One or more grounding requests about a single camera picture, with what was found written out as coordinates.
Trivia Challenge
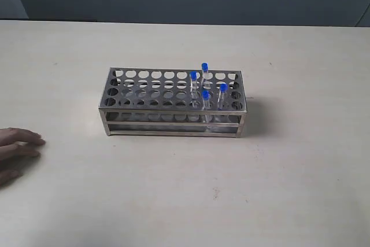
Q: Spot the bare human hand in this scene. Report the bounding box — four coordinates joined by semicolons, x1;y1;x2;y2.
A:
1;127;46;187

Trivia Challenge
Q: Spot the stainless steel test tube rack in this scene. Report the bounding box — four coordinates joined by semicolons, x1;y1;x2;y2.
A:
98;68;247;138

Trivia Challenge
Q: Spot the blue capped tube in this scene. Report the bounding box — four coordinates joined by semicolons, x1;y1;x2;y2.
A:
217;83;228;110
190;71;199;108
202;90;212;123
201;62;210;90

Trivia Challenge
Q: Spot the blue capped tube back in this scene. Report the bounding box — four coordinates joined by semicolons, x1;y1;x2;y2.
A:
201;62;210;90

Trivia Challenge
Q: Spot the blue capped tube front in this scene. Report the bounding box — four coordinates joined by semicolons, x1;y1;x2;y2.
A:
202;90;212;123

